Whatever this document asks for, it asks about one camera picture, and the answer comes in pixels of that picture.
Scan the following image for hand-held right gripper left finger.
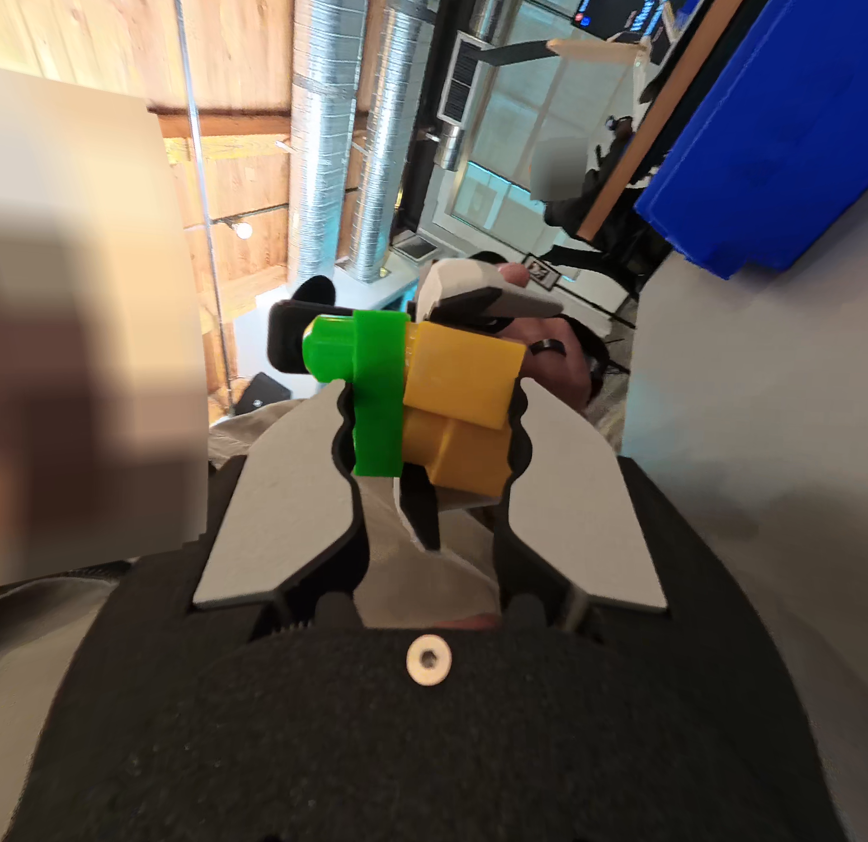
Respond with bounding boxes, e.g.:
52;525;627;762
193;395;370;610

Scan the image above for blue plastic bin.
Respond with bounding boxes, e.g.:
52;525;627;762
635;0;868;280

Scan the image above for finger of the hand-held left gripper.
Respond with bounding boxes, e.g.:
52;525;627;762
399;469;443;553

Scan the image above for yellow toy block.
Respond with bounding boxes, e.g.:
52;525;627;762
405;323;527;430
403;408;514;501

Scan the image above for green double toy block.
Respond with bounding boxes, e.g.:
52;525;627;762
302;311;410;479

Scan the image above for person's left hand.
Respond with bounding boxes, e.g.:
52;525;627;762
523;316;614;412

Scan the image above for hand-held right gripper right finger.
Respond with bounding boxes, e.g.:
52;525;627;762
495;381;668;612

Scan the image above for silver ventilation duct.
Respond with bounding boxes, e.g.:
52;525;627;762
350;0;438;284
289;0;370;287

